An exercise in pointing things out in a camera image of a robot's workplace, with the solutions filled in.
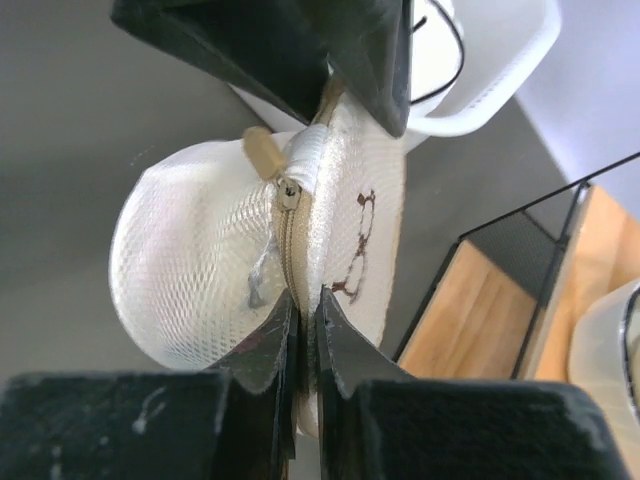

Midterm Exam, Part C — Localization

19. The black wire wooden shelf rack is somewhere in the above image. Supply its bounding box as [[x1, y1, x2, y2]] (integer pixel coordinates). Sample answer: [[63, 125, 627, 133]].
[[394, 155, 639, 382]]

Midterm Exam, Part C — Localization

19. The white ceramic bowl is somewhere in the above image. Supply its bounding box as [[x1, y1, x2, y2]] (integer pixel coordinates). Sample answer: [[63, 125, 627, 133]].
[[567, 278, 640, 431]]

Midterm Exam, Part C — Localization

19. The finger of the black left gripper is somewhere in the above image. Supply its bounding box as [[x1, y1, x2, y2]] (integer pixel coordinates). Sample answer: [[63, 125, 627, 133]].
[[329, 0, 413, 138], [111, 0, 328, 124]]

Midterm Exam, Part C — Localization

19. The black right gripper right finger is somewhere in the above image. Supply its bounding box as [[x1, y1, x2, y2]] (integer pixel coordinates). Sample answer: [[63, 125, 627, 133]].
[[314, 289, 630, 479]]

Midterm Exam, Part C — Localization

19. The white plastic laundry basket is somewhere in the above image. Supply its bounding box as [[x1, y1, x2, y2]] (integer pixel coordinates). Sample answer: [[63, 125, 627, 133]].
[[227, 0, 562, 154]]

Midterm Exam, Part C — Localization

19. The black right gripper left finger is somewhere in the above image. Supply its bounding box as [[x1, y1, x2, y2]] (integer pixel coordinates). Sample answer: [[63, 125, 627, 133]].
[[1, 292, 299, 479]]

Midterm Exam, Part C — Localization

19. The white mesh bra laundry bag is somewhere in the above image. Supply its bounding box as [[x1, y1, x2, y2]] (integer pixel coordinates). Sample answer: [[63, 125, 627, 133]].
[[109, 78, 406, 436]]

